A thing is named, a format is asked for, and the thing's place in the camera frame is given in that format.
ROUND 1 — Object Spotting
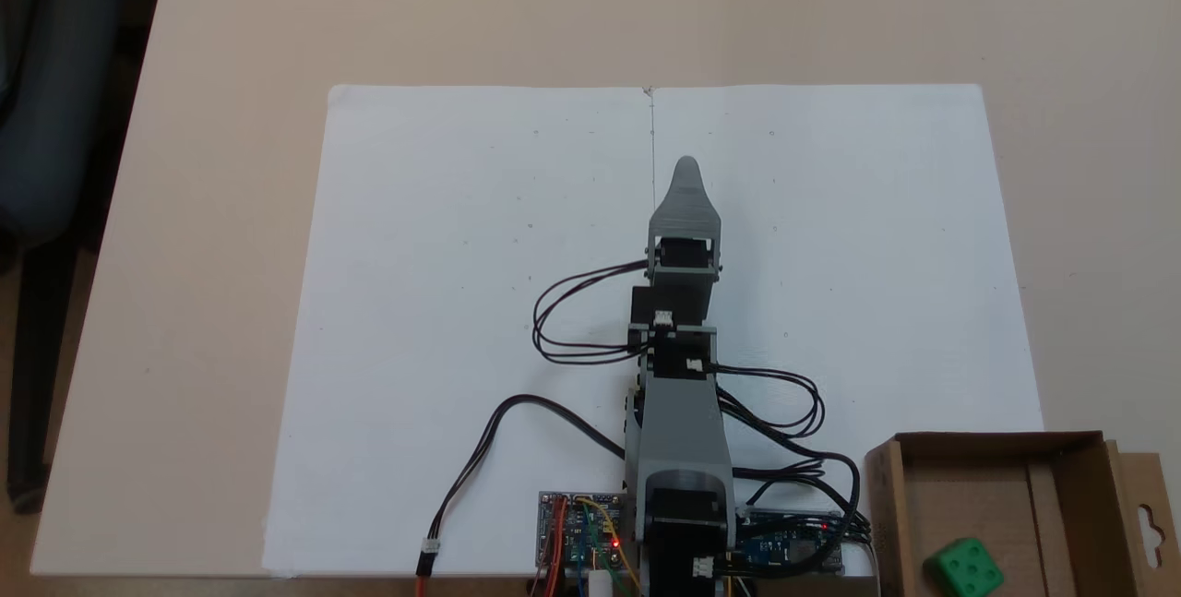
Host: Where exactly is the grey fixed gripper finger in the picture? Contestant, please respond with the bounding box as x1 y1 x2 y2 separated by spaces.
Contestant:
648 155 723 239

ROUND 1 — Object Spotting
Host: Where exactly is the green die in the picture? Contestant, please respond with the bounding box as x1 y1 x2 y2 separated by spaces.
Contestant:
925 538 1006 597

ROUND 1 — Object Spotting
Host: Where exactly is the white paper sheet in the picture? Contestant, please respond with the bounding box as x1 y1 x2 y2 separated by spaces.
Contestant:
262 85 654 578
651 83 1046 578

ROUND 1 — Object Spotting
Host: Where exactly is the blue circuit board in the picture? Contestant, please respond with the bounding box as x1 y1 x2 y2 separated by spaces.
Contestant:
736 509 847 577

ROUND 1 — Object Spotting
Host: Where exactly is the brown cardboard box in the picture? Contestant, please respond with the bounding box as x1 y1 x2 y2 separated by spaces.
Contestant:
865 431 1181 597

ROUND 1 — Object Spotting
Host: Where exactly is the dark blue office chair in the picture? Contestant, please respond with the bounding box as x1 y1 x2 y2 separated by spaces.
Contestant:
0 0 173 517

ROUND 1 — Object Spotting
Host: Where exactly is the black gripper motor cable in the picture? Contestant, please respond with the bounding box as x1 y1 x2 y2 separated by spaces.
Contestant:
531 259 652 366

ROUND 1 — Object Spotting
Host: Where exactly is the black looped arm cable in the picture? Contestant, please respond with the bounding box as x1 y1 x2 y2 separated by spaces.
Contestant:
710 364 826 437

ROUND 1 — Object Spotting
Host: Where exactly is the black cable with white connector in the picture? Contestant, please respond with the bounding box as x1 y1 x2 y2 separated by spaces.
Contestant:
414 394 628 597

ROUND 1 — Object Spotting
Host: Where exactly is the yellow jumper wire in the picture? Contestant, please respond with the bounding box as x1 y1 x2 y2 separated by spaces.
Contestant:
577 497 639 594

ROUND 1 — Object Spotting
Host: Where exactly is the black cable bundle to board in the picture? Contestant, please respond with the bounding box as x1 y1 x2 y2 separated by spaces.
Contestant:
724 412 874 572

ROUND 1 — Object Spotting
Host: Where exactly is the circuit board with jumper wires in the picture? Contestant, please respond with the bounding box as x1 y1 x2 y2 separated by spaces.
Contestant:
538 491 630 577

